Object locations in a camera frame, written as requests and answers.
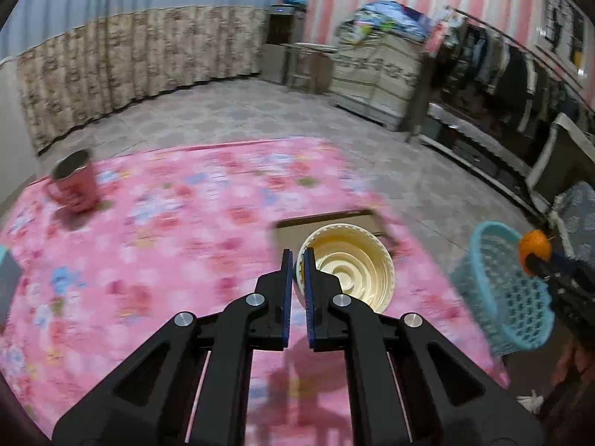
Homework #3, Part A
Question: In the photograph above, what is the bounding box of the cream plastic lid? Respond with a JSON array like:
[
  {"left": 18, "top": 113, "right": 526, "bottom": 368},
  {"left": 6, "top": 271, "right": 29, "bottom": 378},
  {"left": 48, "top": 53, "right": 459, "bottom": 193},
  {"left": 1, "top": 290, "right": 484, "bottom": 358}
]
[{"left": 296, "top": 227, "right": 395, "bottom": 314}]

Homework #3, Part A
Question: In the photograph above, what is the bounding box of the small orange fruit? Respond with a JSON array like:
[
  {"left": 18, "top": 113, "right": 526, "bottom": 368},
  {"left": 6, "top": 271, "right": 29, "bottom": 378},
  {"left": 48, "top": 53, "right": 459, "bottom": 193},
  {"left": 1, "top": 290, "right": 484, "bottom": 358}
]
[{"left": 517, "top": 230, "right": 553, "bottom": 276}]

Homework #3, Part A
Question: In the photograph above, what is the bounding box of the blue patterned sofa cover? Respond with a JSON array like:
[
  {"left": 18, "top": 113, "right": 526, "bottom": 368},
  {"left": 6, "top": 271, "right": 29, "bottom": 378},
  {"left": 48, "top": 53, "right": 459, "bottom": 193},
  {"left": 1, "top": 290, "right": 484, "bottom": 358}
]
[{"left": 550, "top": 181, "right": 595, "bottom": 268}]

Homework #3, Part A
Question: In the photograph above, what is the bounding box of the teal plastic basket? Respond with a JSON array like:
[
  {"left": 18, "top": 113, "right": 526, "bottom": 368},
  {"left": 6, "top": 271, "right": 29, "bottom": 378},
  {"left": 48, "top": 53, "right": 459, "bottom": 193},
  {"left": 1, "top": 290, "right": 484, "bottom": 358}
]
[{"left": 450, "top": 222, "right": 555, "bottom": 356}]

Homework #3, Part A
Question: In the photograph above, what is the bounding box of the low tv stand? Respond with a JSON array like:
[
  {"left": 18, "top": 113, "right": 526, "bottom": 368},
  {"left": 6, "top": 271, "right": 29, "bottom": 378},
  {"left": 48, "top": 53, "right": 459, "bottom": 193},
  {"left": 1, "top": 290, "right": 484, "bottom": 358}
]
[{"left": 416, "top": 103, "right": 550, "bottom": 216}]

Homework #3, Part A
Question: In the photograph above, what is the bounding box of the pink floral tablecloth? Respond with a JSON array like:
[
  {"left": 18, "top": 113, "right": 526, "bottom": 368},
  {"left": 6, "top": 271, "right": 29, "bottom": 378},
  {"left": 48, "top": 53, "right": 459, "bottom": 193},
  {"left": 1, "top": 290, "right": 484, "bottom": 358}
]
[{"left": 1, "top": 138, "right": 509, "bottom": 434}]

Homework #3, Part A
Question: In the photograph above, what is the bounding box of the brown phone case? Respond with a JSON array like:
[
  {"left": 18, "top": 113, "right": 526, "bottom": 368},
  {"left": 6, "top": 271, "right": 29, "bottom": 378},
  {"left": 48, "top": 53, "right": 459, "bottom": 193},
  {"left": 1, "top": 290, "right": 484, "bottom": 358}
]
[{"left": 271, "top": 209, "right": 398, "bottom": 259}]

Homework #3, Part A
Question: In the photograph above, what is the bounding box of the clothes rack with garments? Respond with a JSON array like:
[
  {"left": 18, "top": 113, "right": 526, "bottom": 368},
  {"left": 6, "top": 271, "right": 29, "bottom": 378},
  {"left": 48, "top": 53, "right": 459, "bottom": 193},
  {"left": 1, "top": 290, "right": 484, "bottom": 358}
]
[{"left": 431, "top": 5, "right": 594, "bottom": 139}]

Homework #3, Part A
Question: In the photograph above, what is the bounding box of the pink mug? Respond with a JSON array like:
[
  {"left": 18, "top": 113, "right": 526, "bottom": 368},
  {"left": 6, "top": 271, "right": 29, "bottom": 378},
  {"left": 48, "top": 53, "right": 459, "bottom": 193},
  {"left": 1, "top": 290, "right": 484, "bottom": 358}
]
[{"left": 44, "top": 149, "right": 99, "bottom": 213}]

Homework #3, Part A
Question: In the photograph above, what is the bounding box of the cloth covered chest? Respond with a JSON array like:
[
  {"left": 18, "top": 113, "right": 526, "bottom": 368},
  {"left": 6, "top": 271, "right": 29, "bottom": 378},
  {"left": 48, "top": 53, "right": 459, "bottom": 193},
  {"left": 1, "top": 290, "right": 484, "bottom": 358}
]
[{"left": 330, "top": 32, "right": 422, "bottom": 131}]

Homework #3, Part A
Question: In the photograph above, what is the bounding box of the white cabinet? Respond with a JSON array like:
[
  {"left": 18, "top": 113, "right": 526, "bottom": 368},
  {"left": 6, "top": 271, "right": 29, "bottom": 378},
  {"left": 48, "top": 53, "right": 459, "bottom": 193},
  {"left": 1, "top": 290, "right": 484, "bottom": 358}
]
[{"left": 0, "top": 58, "right": 39, "bottom": 216}]

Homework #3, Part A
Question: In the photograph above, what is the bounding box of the pile of bedding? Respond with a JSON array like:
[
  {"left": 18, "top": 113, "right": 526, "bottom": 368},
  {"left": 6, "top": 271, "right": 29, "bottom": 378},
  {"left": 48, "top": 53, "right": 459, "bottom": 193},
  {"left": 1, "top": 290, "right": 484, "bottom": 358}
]
[{"left": 338, "top": 0, "right": 432, "bottom": 44}]

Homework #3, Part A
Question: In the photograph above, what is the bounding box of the small wooden stool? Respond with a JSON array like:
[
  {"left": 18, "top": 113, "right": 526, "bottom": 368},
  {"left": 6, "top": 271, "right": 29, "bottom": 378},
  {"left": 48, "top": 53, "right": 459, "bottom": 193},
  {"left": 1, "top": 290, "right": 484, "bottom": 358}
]
[{"left": 284, "top": 42, "right": 338, "bottom": 95}]

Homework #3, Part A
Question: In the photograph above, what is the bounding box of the blue floral curtain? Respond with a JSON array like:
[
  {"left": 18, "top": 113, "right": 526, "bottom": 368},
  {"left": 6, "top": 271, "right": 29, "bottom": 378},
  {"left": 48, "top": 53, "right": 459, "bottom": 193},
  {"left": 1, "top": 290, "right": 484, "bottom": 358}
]
[{"left": 1, "top": 0, "right": 274, "bottom": 153}]

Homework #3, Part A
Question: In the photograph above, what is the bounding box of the water dispenser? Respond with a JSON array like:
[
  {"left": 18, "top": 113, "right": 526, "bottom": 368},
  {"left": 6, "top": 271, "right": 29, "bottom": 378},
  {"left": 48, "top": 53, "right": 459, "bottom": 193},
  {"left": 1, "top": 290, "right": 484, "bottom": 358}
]
[{"left": 259, "top": 4, "right": 306, "bottom": 85}]

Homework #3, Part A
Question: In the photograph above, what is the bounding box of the framed wall picture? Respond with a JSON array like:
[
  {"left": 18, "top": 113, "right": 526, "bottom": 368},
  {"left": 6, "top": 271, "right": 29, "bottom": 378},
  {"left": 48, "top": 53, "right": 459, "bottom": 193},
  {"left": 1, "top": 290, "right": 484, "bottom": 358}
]
[{"left": 537, "top": 0, "right": 586, "bottom": 78}]

